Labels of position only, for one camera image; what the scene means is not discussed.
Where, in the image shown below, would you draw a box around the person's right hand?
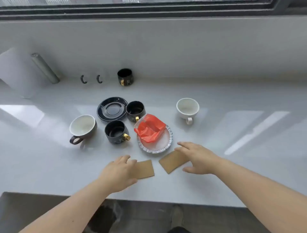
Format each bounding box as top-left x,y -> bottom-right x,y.
174,141 -> 222,175

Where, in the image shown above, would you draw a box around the person's left hand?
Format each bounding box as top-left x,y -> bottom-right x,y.
98,155 -> 139,194

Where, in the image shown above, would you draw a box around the brown cardboard square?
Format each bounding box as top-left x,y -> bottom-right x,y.
136,160 -> 155,180
158,150 -> 192,175

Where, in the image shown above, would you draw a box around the black mug gold handle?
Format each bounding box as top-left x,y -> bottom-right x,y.
117,68 -> 134,86
126,100 -> 146,123
104,120 -> 131,145

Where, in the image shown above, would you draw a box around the white plate with patterned rim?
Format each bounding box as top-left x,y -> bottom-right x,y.
137,124 -> 174,154

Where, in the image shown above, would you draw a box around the orange plastic wrapper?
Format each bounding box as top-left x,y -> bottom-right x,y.
134,114 -> 167,144

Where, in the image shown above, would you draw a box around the brown cup with white inside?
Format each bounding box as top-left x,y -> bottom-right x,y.
69,114 -> 98,145

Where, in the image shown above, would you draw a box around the black saucer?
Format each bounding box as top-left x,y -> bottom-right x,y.
97,97 -> 129,122

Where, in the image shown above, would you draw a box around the clear glass green handle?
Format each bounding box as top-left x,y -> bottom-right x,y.
80,70 -> 95,85
96,70 -> 111,84

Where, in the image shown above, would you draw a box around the person's left forearm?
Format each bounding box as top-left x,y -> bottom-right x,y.
19,179 -> 114,233

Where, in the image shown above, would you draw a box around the person's right forearm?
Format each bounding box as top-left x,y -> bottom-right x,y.
212,157 -> 307,233

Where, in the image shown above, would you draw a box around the person's right white shoe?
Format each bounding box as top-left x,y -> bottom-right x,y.
169,205 -> 185,229

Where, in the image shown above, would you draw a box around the black trousers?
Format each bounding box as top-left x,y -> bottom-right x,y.
167,226 -> 191,233

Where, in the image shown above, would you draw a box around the white partition panel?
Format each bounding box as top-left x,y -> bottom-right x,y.
0,47 -> 57,99

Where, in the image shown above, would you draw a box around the metal cylinder post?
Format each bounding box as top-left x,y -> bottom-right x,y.
30,52 -> 60,84

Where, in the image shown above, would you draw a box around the dark window frame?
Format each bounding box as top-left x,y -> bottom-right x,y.
0,0 -> 307,21

